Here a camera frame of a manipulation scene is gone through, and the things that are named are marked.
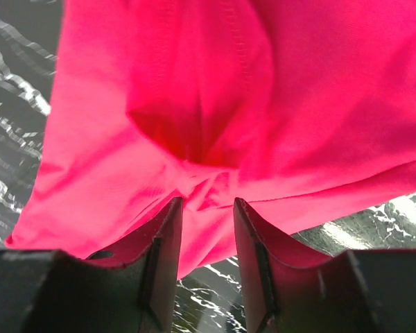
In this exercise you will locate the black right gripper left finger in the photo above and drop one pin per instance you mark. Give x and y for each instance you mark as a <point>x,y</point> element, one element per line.
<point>128,286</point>

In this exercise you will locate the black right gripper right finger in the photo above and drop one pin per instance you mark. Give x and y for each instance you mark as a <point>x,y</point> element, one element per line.
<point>290,287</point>

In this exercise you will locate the magenta pink t-shirt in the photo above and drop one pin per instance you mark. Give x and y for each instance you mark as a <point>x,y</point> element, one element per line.
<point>305,109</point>

